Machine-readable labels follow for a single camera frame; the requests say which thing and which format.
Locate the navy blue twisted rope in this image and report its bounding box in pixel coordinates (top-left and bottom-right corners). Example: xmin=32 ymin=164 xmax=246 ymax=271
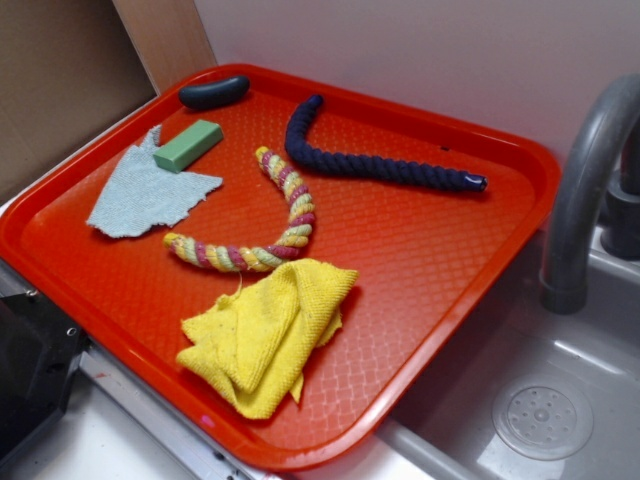
xmin=284 ymin=94 xmax=489 ymax=194

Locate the brown cardboard panel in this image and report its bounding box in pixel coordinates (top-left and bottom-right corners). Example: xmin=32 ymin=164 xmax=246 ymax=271
xmin=0 ymin=0 xmax=218 ymax=207

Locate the grey toy faucet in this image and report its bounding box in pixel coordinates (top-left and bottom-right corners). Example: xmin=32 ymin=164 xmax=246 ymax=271
xmin=540 ymin=73 xmax=639 ymax=314

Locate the multicolour twisted rope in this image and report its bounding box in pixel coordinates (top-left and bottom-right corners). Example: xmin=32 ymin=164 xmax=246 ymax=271
xmin=163 ymin=145 xmax=317 ymax=274

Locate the yellow folded cloth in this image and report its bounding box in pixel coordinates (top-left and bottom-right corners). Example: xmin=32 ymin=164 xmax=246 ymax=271
xmin=177 ymin=259 xmax=359 ymax=420

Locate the grey toy sink basin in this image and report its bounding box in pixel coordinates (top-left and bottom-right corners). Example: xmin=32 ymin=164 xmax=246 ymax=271
xmin=378 ymin=227 xmax=640 ymax=480

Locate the dark blue curved capsule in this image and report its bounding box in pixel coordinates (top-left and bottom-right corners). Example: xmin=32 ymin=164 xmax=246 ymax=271
xmin=178 ymin=75 xmax=250 ymax=111

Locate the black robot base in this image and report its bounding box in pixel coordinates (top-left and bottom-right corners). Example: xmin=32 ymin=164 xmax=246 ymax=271
xmin=1 ymin=294 xmax=87 ymax=466

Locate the green rectangular block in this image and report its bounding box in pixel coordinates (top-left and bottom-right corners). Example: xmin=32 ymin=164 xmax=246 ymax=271
xmin=153 ymin=120 xmax=224 ymax=173

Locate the red plastic tray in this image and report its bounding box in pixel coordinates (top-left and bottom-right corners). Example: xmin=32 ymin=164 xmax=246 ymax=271
xmin=1 ymin=65 xmax=560 ymax=472

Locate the light blue cloth piece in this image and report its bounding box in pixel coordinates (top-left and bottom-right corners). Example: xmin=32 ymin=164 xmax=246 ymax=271
xmin=87 ymin=125 xmax=223 ymax=239

